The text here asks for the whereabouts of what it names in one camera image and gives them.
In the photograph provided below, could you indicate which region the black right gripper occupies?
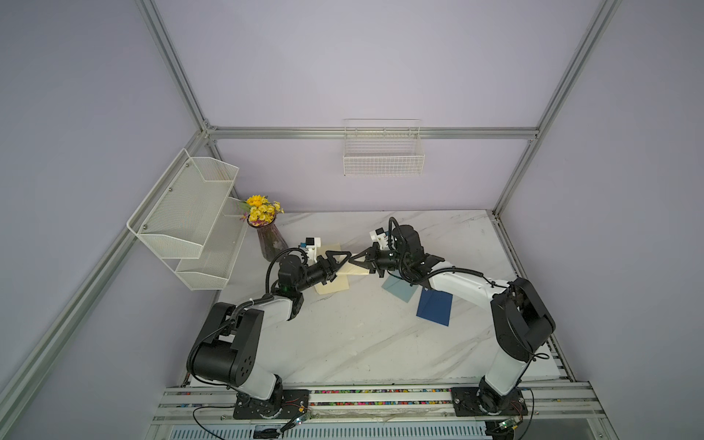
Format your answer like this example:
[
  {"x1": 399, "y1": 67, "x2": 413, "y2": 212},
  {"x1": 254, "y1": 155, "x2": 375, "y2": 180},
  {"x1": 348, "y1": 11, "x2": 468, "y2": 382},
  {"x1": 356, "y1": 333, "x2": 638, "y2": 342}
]
[{"x1": 349, "y1": 243, "x2": 410, "y2": 277}]

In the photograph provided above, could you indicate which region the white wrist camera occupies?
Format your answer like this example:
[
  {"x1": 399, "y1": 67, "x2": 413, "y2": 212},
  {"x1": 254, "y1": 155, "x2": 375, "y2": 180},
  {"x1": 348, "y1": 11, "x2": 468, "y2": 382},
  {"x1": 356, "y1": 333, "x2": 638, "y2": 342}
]
[
  {"x1": 370, "y1": 227, "x2": 389, "y2": 249},
  {"x1": 300, "y1": 236, "x2": 322, "y2": 264}
]

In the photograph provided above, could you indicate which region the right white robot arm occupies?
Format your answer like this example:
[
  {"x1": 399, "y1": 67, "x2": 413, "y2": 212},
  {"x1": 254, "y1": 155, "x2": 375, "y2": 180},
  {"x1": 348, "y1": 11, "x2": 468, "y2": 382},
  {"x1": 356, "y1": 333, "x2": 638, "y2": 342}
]
[{"x1": 349, "y1": 217, "x2": 556, "y2": 415}]

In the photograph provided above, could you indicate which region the aluminium mounting rail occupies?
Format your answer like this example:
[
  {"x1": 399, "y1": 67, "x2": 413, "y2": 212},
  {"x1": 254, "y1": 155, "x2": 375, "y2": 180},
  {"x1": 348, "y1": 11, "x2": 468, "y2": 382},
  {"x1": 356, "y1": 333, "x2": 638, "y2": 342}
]
[{"x1": 146, "y1": 381, "x2": 617, "y2": 439}]

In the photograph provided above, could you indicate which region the white wire wall basket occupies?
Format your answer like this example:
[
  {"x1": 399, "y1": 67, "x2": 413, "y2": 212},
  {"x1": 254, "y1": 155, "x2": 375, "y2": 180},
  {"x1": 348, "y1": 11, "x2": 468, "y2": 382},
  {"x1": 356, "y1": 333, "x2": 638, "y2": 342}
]
[{"x1": 343, "y1": 118, "x2": 425, "y2": 177}]

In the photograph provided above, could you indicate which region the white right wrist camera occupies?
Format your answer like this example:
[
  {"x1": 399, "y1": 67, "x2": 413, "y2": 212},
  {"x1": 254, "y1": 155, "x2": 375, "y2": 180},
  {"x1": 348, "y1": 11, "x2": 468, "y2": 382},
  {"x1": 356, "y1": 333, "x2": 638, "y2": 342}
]
[{"x1": 370, "y1": 227, "x2": 389, "y2": 249}]

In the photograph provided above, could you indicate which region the pale yellow envelope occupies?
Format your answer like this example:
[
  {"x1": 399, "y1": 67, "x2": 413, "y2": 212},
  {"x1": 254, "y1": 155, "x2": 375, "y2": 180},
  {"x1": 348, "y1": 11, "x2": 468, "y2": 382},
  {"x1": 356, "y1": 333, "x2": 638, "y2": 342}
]
[{"x1": 337, "y1": 261, "x2": 370, "y2": 276}]

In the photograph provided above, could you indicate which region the dark blue envelope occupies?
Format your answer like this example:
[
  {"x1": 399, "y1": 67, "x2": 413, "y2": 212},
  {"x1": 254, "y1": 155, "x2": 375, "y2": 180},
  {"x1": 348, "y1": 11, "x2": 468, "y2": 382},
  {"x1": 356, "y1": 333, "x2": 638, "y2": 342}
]
[{"x1": 416, "y1": 288, "x2": 453, "y2": 326}]

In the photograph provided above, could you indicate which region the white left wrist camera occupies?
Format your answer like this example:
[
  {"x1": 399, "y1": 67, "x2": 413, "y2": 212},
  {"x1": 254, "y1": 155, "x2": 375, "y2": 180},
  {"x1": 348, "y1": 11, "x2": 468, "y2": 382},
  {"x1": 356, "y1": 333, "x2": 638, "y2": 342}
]
[{"x1": 300, "y1": 236, "x2": 322, "y2": 264}]

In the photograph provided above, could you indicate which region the light teal envelope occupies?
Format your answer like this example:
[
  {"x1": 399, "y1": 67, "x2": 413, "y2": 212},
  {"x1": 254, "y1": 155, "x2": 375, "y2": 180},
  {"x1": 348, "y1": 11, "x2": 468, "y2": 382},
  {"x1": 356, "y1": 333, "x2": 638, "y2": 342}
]
[{"x1": 382, "y1": 272, "x2": 418, "y2": 304}]

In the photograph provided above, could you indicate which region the yellow flower bouquet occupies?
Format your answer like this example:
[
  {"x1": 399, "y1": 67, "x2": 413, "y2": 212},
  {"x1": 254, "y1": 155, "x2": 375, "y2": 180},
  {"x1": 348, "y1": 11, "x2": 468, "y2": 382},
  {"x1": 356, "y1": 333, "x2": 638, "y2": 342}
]
[{"x1": 238, "y1": 194, "x2": 284, "y2": 227}]

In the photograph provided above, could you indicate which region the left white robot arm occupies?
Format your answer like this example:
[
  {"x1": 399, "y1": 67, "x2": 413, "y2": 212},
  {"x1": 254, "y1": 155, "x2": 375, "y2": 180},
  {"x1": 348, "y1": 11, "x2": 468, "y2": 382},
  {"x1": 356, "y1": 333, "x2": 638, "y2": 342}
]
[{"x1": 186, "y1": 247, "x2": 352, "y2": 403}]

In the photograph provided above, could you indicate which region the white mesh two-tier shelf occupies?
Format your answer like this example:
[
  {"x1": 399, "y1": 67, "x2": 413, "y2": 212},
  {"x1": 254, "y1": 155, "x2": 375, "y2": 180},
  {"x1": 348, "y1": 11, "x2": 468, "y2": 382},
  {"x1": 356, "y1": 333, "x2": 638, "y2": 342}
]
[{"x1": 126, "y1": 150, "x2": 247, "y2": 291}]

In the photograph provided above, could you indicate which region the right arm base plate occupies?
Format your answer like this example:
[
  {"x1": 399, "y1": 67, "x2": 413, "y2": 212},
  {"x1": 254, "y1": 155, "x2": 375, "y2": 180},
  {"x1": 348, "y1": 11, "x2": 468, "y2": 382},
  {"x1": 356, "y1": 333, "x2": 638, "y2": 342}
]
[{"x1": 450, "y1": 387, "x2": 528, "y2": 417}]

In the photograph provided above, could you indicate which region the purple ribbed glass vase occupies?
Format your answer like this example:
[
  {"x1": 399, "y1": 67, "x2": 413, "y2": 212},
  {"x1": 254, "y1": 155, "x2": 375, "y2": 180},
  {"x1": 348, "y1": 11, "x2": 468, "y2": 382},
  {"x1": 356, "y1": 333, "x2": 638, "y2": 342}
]
[{"x1": 256, "y1": 223, "x2": 289, "y2": 262}]

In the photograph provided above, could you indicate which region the cream lined letter paper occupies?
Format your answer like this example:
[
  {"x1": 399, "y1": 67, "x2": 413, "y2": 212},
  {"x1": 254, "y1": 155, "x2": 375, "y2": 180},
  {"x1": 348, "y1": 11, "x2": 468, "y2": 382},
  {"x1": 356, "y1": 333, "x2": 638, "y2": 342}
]
[{"x1": 315, "y1": 244, "x2": 349, "y2": 295}]

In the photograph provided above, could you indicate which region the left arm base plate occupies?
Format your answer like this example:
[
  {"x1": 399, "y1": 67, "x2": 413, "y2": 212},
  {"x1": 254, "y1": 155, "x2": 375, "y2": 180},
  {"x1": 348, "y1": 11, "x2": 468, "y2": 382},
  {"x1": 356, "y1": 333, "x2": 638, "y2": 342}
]
[{"x1": 233, "y1": 389, "x2": 310, "y2": 420}]

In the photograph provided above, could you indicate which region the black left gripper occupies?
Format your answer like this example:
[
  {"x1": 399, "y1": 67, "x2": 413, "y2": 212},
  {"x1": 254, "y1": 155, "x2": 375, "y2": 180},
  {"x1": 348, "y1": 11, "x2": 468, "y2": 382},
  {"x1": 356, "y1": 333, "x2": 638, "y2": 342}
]
[{"x1": 295, "y1": 251, "x2": 350, "y2": 293}]

